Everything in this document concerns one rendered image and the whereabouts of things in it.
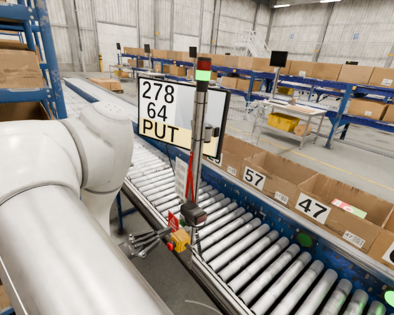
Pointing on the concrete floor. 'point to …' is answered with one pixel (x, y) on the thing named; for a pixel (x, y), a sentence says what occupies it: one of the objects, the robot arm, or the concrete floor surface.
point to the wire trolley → (249, 119)
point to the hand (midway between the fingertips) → (164, 232)
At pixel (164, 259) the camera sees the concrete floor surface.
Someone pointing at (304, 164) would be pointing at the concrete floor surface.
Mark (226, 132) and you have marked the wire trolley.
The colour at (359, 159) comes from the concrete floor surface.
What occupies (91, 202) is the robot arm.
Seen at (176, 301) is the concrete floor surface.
